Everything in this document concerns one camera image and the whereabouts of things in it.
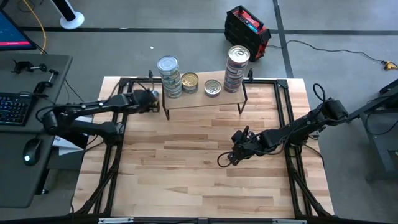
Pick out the dark grey side cart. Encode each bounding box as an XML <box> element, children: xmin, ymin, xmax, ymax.
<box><xmin>343</xmin><ymin>79</ymin><xmax>398</xmax><ymax>181</ymax></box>

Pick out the white base black pole stand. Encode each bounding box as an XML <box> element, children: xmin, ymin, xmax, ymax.
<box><xmin>49</xmin><ymin>0</ymin><xmax>85</xmax><ymax>30</ymax></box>

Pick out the black computer mouse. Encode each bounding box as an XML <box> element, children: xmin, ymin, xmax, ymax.
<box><xmin>22</xmin><ymin>138</ymin><xmax>44</xmax><ymax>167</ymax></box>

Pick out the red and black toolbox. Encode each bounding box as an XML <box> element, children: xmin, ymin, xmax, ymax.
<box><xmin>223</xmin><ymin>4</ymin><xmax>272</xmax><ymax>62</ymax></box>

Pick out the grey desk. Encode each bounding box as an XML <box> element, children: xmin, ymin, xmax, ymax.
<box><xmin>0</xmin><ymin>52</ymin><xmax>74</xmax><ymax>209</ymax></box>

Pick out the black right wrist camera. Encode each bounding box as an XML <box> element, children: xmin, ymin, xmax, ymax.
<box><xmin>226</xmin><ymin>151</ymin><xmax>243</xmax><ymax>166</ymax></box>

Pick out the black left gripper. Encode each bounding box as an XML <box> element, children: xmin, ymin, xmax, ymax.
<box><xmin>132</xmin><ymin>89</ymin><xmax>162</xmax><ymax>113</ymax></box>

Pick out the wooden shelf black metal frame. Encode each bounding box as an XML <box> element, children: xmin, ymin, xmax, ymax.
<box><xmin>161</xmin><ymin>70</ymin><xmax>249</xmax><ymax>121</ymax></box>

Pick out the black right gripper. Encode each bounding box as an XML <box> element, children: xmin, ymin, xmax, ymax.
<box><xmin>230</xmin><ymin>125</ymin><xmax>268</xmax><ymax>160</ymax></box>

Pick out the backlit black keyboard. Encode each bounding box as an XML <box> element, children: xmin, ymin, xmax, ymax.
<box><xmin>0</xmin><ymin>92</ymin><xmax>34</xmax><ymax>127</ymax></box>

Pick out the black metal table frame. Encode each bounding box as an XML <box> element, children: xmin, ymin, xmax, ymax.
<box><xmin>73</xmin><ymin>68</ymin><xmax>334</xmax><ymax>219</ymax></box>

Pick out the yellow cable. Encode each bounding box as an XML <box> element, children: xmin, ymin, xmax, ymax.
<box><xmin>21</xmin><ymin>0</ymin><xmax>47</xmax><ymax>54</ymax></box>

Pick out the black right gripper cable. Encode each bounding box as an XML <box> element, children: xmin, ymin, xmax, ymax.
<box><xmin>216</xmin><ymin>151</ymin><xmax>234</xmax><ymax>168</ymax></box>

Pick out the white paper sheet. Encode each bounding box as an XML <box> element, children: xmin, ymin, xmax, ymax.
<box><xmin>52</xmin><ymin>115</ymin><xmax>94</xmax><ymax>156</ymax></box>

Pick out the black floor cable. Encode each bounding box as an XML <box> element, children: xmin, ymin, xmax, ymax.
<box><xmin>267</xmin><ymin>39</ymin><xmax>386</xmax><ymax>65</ymax></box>

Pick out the yellow cable plug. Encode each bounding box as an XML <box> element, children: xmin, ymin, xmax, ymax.
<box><xmin>381</xmin><ymin>60</ymin><xmax>398</xmax><ymax>71</ymax></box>

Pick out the computer monitor with pink stripe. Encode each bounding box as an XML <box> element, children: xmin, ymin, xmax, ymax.
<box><xmin>0</xmin><ymin>9</ymin><xmax>37</xmax><ymax>51</ymax></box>

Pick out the black desk clamp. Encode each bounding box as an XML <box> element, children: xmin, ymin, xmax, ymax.
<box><xmin>33</xmin><ymin>68</ymin><xmax>60</xmax><ymax>95</ymax></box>
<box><xmin>11</xmin><ymin>60</ymin><xmax>48</xmax><ymax>75</ymax></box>

